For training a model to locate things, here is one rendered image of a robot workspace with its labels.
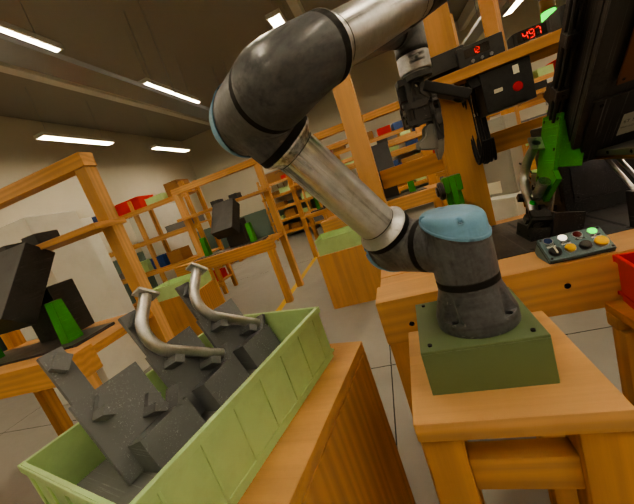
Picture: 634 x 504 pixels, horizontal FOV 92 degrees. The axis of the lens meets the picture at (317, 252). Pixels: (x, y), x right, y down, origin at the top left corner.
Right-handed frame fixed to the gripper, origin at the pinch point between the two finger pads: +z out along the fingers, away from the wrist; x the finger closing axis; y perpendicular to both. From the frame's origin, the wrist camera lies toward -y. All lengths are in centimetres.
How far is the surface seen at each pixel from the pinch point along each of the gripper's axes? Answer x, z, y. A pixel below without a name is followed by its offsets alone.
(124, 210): -461, -57, 446
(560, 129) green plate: -20.3, 4.1, -40.3
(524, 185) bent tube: -34, 20, -35
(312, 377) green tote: 13, 47, 48
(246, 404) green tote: 34, 36, 57
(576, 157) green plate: -21, 14, -44
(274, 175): -1053, -66, 283
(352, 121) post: -66, -23, 16
